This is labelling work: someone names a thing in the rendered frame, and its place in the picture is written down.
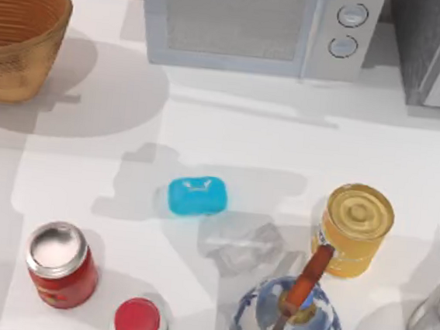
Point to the pale microwave oven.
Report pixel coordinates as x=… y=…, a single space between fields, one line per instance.
x=257 y=24

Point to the round microwave knob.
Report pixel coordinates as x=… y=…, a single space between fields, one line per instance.
x=343 y=46
x=352 y=13

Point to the woven brown basket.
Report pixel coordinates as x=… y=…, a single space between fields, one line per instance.
x=20 y=36

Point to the blue soap bar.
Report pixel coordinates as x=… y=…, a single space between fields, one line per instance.
x=197 y=195

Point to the yellow can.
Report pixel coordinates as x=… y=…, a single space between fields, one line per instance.
x=354 y=232

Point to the red-capped white bottle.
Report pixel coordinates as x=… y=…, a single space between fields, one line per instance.
x=138 y=321

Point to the brown wooden stick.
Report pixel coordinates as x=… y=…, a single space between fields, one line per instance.
x=308 y=279

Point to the red can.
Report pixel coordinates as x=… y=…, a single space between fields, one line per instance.
x=60 y=266

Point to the blue and white vase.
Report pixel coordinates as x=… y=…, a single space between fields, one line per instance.
x=318 y=322

